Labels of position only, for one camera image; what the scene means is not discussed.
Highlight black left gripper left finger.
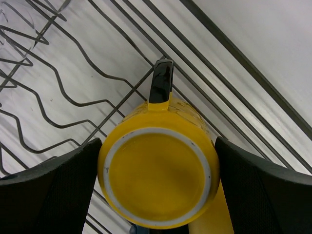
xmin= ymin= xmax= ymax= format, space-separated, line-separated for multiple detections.
xmin=0 ymin=138 xmax=102 ymax=234

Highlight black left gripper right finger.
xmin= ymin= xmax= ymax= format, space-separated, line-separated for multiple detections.
xmin=215 ymin=137 xmax=312 ymax=234

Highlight yellow mug black handle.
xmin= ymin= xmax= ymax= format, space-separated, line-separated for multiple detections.
xmin=97 ymin=59 xmax=220 ymax=229

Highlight pale yellow mug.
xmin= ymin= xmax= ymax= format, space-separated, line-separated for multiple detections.
xmin=189 ymin=182 xmax=234 ymax=234

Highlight blue mug dark handle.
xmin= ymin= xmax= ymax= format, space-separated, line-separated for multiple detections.
xmin=129 ymin=224 xmax=149 ymax=234

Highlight clear glass left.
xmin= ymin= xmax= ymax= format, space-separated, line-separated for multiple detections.
xmin=0 ymin=0 xmax=71 ymax=77

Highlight dark wire dish rack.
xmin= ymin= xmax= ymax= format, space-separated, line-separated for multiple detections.
xmin=0 ymin=0 xmax=312 ymax=234

